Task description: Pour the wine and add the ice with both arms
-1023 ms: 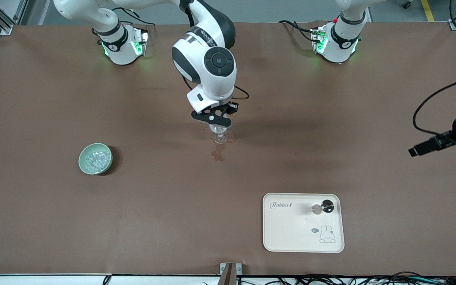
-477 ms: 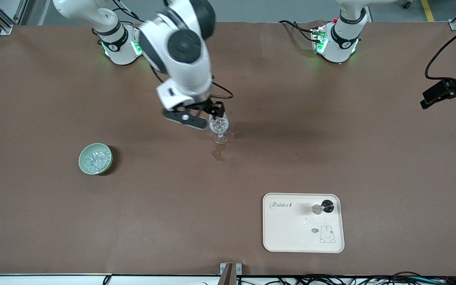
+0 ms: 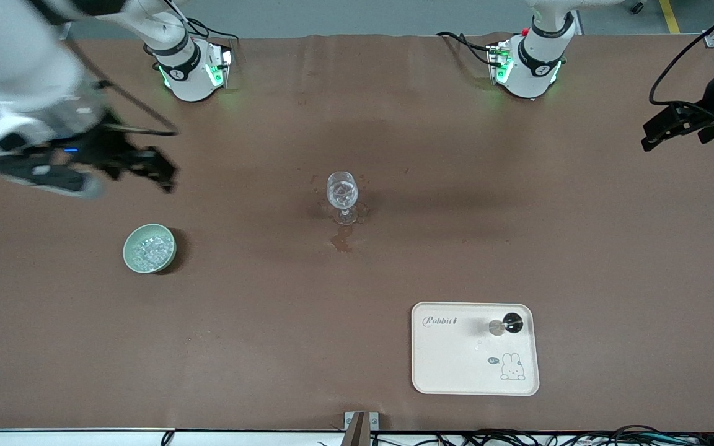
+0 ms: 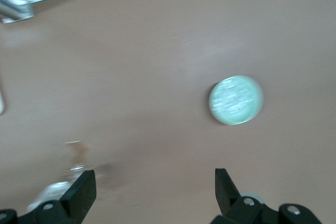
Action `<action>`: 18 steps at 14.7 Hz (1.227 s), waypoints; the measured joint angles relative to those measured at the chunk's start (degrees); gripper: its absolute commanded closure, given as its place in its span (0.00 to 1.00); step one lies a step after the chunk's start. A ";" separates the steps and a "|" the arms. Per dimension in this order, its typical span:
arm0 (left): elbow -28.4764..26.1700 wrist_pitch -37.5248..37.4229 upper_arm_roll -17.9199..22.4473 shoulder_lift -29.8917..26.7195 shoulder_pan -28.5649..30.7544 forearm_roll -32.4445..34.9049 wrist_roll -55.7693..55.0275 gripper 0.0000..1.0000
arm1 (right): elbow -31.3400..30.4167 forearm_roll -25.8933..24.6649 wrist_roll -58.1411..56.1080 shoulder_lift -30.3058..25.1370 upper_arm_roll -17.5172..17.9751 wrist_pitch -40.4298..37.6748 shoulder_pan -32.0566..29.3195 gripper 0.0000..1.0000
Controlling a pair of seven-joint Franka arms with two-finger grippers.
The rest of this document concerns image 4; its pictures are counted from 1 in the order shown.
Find brown liquid spill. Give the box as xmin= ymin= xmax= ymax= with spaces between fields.
xmin=65 ymin=141 xmax=90 ymax=162

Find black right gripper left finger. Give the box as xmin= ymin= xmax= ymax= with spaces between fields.
xmin=35 ymin=170 xmax=97 ymax=224

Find mint green bowl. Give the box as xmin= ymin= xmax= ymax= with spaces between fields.
xmin=208 ymin=75 xmax=265 ymax=125

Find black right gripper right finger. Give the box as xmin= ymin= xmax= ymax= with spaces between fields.
xmin=209 ymin=168 xmax=283 ymax=224

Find clear wine glass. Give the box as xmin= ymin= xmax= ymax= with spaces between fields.
xmin=26 ymin=163 xmax=89 ymax=213

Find silver metal bracket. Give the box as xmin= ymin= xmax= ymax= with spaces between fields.
xmin=0 ymin=0 xmax=35 ymax=24

